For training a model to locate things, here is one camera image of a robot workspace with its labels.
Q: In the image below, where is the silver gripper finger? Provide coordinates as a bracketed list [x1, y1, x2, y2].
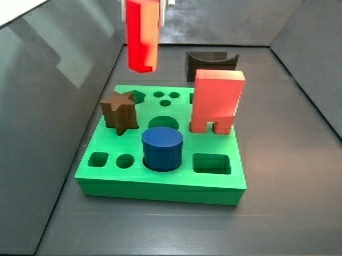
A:
[120, 0, 125, 23]
[159, 0, 176, 27]

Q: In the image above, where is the green shape sorter board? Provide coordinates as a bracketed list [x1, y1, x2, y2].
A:
[75, 85, 247, 205]

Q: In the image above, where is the black curved holder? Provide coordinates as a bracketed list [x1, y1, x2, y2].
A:
[186, 52, 239, 82]

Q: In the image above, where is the red arch block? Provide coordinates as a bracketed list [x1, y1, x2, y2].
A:
[190, 69, 246, 134]

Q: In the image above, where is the brown star block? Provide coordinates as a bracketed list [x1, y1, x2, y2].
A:
[100, 91, 139, 136]

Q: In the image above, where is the blue cylinder block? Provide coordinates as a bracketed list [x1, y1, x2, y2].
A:
[142, 127, 183, 172]

